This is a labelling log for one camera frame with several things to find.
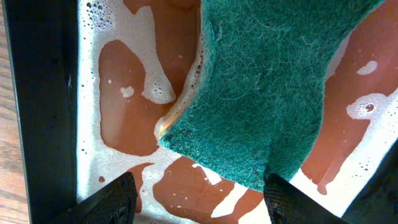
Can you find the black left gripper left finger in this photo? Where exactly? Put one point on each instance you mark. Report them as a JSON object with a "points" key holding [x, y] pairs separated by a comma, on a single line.
{"points": [[113, 204]]}

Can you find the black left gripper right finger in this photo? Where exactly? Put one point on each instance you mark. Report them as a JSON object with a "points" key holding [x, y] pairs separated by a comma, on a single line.
{"points": [[287, 205]]}

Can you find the green scrubbing sponge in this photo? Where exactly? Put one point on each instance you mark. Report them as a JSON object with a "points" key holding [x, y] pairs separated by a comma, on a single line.
{"points": [[258, 106]]}

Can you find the black rectangular wash tray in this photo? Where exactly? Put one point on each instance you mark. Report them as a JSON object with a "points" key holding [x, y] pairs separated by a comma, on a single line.
{"points": [[97, 82]]}

